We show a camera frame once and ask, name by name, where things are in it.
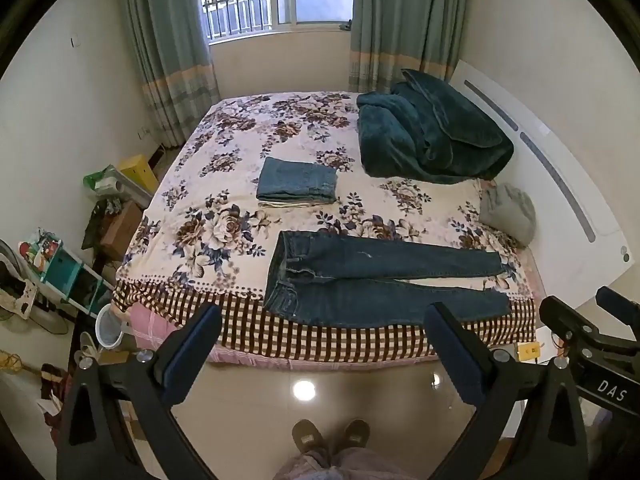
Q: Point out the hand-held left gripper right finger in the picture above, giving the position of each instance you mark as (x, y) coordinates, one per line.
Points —
(452, 355)

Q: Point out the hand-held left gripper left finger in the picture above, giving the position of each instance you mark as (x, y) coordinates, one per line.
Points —
(186, 355)

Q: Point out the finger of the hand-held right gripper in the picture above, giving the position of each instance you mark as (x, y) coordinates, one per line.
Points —
(620, 301)
(575, 327)

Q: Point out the dark blue denim pants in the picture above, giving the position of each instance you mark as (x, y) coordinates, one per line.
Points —
(350, 280)

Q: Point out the yellow power strip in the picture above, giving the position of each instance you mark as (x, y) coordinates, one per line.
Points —
(530, 351)

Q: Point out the white plastic bucket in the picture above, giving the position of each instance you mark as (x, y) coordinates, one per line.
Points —
(111, 330)

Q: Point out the grey pillow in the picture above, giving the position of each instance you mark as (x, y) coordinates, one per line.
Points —
(507, 210)

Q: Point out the floral printed blanket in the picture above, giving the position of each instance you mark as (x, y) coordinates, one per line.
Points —
(225, 220)

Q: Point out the brown cardboard box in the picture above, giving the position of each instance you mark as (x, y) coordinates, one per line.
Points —
(120, 230)

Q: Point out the person's left slipper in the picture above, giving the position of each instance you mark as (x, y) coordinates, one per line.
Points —
(308, 435)

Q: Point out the teal storage shelf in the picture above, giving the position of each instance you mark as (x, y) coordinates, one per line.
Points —
(60, 270)

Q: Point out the white headboard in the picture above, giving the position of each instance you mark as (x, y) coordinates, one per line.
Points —
(560, 160)

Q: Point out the person's legs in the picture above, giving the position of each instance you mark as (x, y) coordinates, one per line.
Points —
(340, 466)

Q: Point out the folded white cloth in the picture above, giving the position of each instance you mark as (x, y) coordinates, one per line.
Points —
(285, 203)

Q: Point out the yellow box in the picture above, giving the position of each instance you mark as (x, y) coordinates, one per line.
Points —
(137, 170)

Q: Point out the green plastic bag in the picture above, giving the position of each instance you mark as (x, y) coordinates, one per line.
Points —
(100, 179)

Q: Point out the folded blue jeans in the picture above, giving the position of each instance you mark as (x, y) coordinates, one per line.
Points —
(297, 180)

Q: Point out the dark green plush blanket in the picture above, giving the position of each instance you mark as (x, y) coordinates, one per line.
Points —
(430, 130)

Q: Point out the green striped curtain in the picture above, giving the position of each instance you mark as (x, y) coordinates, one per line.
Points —
(405, 20)
(165, 45)

